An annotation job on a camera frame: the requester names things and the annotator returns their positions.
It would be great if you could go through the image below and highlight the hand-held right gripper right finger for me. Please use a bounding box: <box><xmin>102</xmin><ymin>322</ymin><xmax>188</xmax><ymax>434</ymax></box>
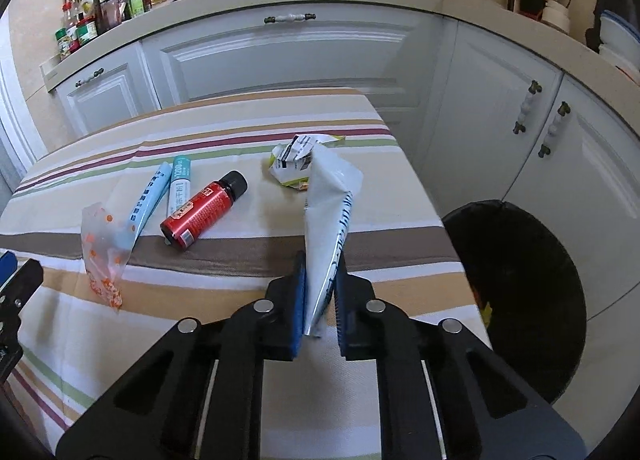
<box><xmin>334</xmin><ymin>257</ymin><xmax>587</xmax><ymax>460</ymax></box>

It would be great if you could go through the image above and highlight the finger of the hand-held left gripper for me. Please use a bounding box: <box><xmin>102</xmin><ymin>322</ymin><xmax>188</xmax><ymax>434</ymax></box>
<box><xmin>0</xmin><ymin>250</ymin><xmax>17</xmax><ymax>291</ymax></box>
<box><xmin>0</xmin><ymin>259</ymin><xmax>45</xmax><ymax>314</ymax></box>

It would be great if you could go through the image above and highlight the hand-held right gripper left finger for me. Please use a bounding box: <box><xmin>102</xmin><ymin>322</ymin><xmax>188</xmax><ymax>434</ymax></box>
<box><xmin>55</xmin><ymin>250</ymin><xmax>308</xmax><ymax>460</ymax></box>

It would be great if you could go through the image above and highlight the white foil snack bag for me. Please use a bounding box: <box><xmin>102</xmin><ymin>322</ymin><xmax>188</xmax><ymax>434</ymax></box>
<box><xmin>301</xmin><ymin>142</ymin><xmax>364</xmax><ymax>339</ymax></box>

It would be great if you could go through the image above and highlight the black bagged waste bin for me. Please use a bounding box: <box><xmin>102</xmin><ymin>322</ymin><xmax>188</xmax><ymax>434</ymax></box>
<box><xmin>440</xmin><ymin>200</ymin><xmax>587</xmax><ymax>404</ymax></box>

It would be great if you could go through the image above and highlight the clear orange-dotted plastic bag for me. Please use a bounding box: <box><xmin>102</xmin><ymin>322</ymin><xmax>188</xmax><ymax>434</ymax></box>
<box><xmin>81</xmin><ymin>202</ymin><xmax>136</xmax><ymax>311</ymax></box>

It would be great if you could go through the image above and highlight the red bottle with black cap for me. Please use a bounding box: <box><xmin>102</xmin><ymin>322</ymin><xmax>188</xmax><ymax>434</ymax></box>
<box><xmin>160</xmin><ymin>171</ymin><xmax>249</xmax><ymax>252</ymax></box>

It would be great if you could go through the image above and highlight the light blue stick sachet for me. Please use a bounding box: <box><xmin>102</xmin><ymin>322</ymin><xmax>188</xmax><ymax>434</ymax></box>
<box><xmin>127</xmin><ymin>162</ymin><xmax>171</xmax><ymax>241</ymax></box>

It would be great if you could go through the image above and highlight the yellow green wrapper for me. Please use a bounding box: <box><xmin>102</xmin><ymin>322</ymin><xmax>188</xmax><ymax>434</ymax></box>
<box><xmin>265</xmin><ymin>134</ymin><xmax>347</xmax><ymax>193</ymax></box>

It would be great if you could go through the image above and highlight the teal white stick sachet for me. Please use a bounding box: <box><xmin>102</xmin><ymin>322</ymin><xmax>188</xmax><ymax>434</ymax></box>
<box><xmin>165</xmin><ymin>155</ymin><xmax>195</xmax><ymax>219</ymax></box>

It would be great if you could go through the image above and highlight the white kitchen cabinet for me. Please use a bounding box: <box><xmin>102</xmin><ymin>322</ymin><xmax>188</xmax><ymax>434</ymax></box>
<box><xmin>52</xmin><ymin>5</ymin><xmax>640</xmax><ymax>451</ymax></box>

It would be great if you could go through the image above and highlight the cluster of condiment bottles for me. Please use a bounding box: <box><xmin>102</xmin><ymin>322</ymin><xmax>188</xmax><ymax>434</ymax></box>
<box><xmin>54</xmin><ymin>0</ymin><xmax>174</xmax><ymax>61</ymax></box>

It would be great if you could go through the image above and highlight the white jar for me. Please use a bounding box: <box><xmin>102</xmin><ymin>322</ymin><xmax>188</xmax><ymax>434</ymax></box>
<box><xmin>541</xmin><ymin>1</ymin><xmax>571</xmax><ymax>36</ymax></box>

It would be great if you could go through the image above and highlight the white plastic container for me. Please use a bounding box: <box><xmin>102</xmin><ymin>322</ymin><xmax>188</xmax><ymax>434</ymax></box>
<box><xmin>600</xmin><ymin>42</ymin><xmax>640</xmax><ymax>74</ymax></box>

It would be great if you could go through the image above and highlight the white container with blue lid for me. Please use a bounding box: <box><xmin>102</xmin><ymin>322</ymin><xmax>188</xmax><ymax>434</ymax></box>
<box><xmin>598</xmin><ymin>10</ymin><xmax>640</xmax><ymax>49</ymax></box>

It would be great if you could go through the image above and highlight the short white drawer handle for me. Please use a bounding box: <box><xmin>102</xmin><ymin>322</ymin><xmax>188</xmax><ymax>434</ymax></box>
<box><xmin>75</xmin><ymin>68</ymin><xmax>105</xmax><ymax>88</ymax></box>

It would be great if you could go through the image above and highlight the white cabinet door handle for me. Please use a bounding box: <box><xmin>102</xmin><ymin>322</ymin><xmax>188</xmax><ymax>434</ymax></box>
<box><xmin>538</xmin><ymin>101</ymin><xmax>572</xmax><ymax>159</ymax></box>
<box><xmin>512</xmin><ymin>80</ymin><xmax>544</xmax><ymax>136</ymax></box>

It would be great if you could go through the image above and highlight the long white drawer handle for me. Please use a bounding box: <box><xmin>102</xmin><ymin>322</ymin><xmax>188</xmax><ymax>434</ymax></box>
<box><xmin>263</xmin><ymin>13</ymin><xmax>318</xmax><ymax>25</ymax></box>

